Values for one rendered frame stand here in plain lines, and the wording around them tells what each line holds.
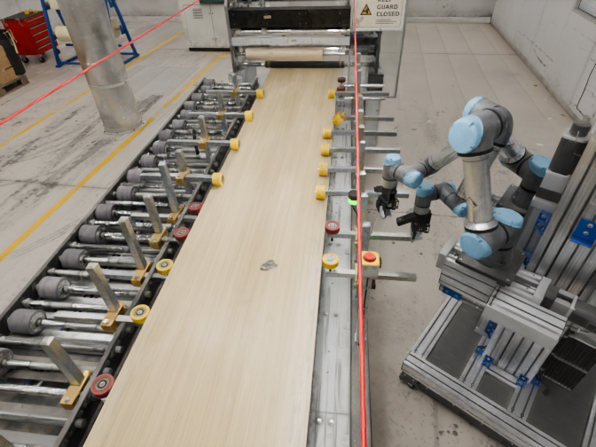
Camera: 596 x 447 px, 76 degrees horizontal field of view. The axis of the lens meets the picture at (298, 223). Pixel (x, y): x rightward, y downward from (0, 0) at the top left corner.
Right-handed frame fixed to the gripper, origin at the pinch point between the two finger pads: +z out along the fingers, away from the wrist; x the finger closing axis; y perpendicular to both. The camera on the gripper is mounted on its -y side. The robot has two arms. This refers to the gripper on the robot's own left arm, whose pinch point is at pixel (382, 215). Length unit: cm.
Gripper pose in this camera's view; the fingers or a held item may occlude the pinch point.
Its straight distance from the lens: 198.4
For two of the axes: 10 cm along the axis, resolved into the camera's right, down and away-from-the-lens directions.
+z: 0.4, 7.8, 6.3
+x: 9.7, -1.8, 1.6
